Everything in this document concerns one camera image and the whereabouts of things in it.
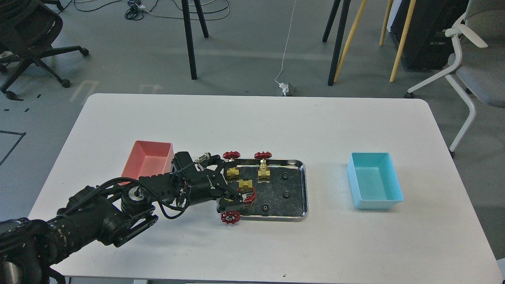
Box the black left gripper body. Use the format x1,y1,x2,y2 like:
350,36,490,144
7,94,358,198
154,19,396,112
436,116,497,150
170,151,227,207

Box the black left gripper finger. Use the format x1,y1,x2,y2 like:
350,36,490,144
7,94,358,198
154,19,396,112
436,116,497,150
217,189,253,213
215,158,239,174

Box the brass valve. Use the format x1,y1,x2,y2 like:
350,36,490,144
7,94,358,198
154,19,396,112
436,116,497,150
238,179,257,205
254,151,272,183
223,151,241,181
220,211,241,224

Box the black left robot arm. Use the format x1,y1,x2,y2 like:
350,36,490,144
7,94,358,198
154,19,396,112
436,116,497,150
0,151,256,284

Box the pink plastic box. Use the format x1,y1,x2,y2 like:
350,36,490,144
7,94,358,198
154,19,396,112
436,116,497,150
121,140,174,179

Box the blue plastic box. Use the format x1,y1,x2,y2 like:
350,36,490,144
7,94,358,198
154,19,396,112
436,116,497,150
347,152,404,210

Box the metal tray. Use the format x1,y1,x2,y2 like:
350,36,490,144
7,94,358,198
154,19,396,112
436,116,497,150
227,158,308,221

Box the power plug adapter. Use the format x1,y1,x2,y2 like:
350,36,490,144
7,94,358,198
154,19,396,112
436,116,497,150
278,82,296,97

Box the black tripod legs left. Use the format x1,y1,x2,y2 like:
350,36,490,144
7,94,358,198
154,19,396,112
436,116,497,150
181,0,209,80

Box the black tripod legs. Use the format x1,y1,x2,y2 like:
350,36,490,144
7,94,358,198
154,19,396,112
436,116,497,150
322,0,351,86
181,0,209,80

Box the wooden easel legs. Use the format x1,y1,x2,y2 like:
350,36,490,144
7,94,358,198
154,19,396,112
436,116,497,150
334,0,417,83

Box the black tripod legs right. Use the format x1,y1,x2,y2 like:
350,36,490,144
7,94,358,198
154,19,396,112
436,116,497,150
322,0,351,86

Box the black cabinet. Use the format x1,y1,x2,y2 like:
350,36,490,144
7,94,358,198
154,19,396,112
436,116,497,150
402,0,468,71

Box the black office chair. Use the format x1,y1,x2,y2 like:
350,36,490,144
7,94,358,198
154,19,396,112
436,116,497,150
0,0,89,100

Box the white cable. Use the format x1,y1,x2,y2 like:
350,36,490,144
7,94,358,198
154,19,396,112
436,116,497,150
275,0,297,85

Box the black floor cables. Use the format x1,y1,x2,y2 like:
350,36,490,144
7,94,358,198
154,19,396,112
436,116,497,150
71,0,230,21

